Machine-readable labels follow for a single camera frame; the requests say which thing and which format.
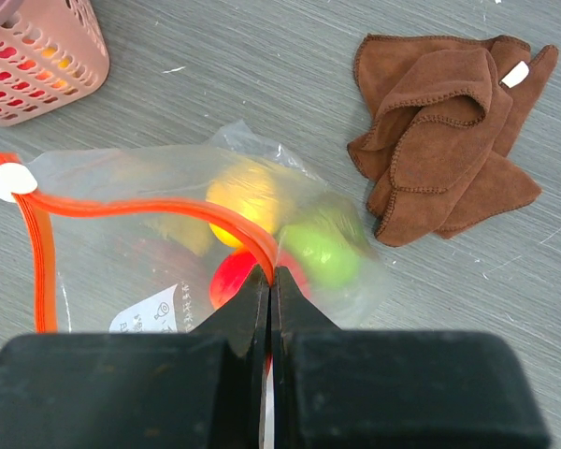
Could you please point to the clear zip top bag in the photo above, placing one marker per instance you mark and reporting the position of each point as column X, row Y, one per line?
column 124, row 240

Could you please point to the orange yellow fruit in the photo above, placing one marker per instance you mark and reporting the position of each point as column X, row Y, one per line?
column 249, row 190

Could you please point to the pink plastic basket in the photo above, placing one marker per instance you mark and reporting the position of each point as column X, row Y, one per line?
column 52, row 53

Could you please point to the light green apple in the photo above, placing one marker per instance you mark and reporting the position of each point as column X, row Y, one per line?
column 327, row 238

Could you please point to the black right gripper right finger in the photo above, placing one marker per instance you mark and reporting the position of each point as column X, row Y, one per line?
column 336, row 388

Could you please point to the red tomato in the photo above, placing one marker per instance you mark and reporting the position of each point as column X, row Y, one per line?
column 235, row 269

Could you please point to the brown cloth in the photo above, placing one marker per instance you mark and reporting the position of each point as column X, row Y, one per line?
column 446, row 112

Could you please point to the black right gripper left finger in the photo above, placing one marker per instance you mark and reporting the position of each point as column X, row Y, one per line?
column 201, row 389

